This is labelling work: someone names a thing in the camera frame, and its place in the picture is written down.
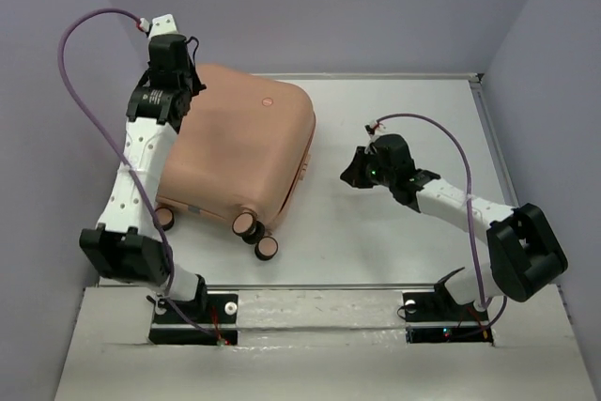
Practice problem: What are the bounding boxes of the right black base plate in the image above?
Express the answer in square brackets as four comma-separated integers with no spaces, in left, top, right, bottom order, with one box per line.
[396,291,494,344]

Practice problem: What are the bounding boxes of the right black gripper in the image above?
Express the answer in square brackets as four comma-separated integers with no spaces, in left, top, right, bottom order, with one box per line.
[339,146,395,189]

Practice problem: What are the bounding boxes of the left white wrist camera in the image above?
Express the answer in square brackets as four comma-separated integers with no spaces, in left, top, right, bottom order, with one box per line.
[147,14,179,39]

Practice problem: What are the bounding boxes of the pink hard-shell suitcase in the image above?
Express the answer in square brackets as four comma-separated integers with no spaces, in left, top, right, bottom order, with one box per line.
[156,64,316,261]

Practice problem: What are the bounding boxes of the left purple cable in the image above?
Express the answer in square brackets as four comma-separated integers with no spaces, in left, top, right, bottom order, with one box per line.
[57,8,224,341]

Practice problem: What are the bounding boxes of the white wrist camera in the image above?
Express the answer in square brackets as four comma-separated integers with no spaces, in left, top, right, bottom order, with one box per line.
[364,120,386,142]
[147,14,179,39]

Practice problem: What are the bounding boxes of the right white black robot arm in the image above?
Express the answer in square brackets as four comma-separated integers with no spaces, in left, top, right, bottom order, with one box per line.
[340,134,568,318]

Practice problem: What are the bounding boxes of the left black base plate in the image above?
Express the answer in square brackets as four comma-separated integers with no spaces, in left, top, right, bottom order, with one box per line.
[146,291,239,347]

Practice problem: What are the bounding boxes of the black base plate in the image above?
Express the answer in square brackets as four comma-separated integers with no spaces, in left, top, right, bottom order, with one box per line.
[396,291,494,344]
[146,291,239,347]

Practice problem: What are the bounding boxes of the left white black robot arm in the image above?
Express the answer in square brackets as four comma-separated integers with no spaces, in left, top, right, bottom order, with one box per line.
[79,33,208,321]

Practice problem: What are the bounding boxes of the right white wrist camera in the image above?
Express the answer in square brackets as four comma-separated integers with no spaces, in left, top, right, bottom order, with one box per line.
[364,120,386,142]

